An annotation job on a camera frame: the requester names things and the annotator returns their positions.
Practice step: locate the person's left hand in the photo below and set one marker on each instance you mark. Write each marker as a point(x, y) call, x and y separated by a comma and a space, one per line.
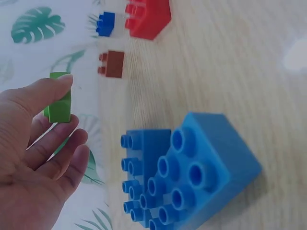
point(26, 182)

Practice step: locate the person's left thumb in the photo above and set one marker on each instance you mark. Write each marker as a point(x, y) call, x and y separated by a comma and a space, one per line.
point(45, 93)

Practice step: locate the green building block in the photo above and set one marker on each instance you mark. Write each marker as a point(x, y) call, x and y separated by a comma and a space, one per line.
point(60, 109)

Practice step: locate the brown building block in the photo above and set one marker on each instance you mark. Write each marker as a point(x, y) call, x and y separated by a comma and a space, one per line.
point(115, 64)

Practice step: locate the light blue building block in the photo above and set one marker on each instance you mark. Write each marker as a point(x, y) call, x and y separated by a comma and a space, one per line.
point(206, 153)
point(149, 146)

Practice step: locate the dark blue building block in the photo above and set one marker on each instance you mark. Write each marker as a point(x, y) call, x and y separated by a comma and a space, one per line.
point(105, 24)

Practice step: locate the red building block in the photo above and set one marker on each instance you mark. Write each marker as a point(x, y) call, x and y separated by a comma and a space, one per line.
point(149, 18)

